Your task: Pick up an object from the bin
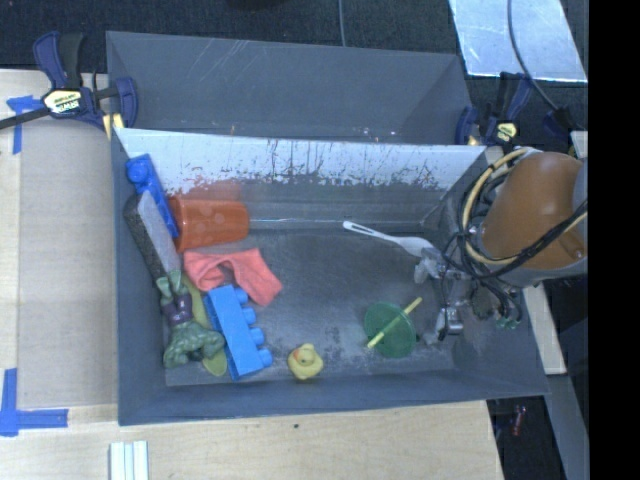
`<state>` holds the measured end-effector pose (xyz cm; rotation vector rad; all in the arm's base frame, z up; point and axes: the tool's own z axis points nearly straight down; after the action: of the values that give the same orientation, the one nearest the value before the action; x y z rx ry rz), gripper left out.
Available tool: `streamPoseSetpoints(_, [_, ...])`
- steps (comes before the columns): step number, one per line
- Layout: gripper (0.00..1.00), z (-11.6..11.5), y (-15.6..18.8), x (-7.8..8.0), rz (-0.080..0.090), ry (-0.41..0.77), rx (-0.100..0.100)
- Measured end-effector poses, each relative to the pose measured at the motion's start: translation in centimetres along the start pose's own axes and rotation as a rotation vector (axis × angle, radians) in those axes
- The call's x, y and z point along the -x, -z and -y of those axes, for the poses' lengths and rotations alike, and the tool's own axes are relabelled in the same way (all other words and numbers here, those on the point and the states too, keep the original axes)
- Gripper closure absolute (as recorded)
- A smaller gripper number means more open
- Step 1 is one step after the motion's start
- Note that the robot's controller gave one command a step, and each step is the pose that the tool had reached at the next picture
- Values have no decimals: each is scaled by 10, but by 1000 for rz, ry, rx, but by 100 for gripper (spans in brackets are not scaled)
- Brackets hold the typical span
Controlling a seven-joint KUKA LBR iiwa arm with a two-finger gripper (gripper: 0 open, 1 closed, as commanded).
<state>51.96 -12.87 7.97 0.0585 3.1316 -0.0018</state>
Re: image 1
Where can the yellow-green flat toy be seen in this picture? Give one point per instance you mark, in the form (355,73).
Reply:
(216,365)

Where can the blue toy building brick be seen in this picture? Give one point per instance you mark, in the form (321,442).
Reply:
(235,328)

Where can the dark grey speckled flat block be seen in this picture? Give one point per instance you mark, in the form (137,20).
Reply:
(155,238)

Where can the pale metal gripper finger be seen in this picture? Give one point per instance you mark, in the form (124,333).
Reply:
(431,264)
(451,320)

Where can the yellow rubber duck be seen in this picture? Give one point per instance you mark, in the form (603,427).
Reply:
(304,363)

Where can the grey metal bin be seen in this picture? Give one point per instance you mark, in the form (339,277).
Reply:
(320,288)

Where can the green lid with yellow straw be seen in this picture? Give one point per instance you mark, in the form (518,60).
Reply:
(387,330)

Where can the blue toy block with knob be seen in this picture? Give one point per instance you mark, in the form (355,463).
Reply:
(150,188)

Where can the coral pink cloth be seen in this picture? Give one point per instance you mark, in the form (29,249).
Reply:
(250,273)

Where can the white plastic fork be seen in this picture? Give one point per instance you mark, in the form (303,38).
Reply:
(400,240)

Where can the green toy figure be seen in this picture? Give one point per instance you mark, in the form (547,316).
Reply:
(187,338)

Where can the orange plastic cup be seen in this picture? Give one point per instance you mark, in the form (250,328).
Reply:
(210,223)

